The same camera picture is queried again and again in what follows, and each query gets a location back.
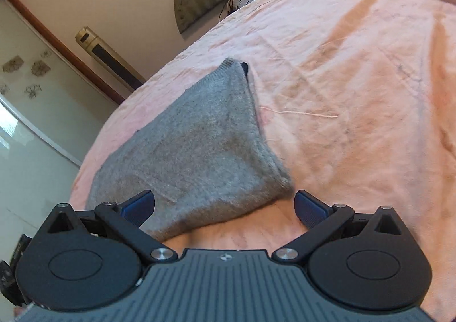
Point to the glass wardrobe door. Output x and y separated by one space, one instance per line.
47 90

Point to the grey and navy knit sweater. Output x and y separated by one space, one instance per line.
204 158

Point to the gold standing air conditioner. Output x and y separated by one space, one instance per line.
107 57

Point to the pink bed sheet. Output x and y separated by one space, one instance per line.
357 97

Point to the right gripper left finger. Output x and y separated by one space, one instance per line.
122 222

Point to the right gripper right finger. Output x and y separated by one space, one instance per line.
323 223

